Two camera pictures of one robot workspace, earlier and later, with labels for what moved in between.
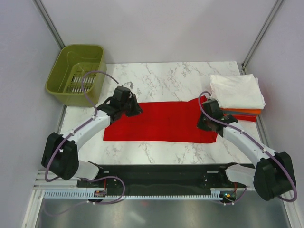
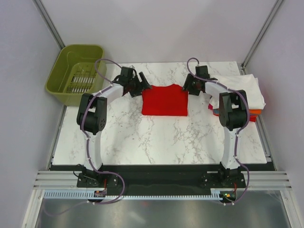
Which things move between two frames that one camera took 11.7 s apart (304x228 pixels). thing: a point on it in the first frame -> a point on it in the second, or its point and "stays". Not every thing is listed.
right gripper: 200,126 -> 189,79
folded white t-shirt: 237,91 stays
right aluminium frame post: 261,36 stays
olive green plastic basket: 69,64 stays
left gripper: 137,110 -> 144,84
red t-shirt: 169,122 -> 172,100
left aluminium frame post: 44,14 stays
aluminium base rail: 41,183 stays
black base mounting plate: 161,176 stays
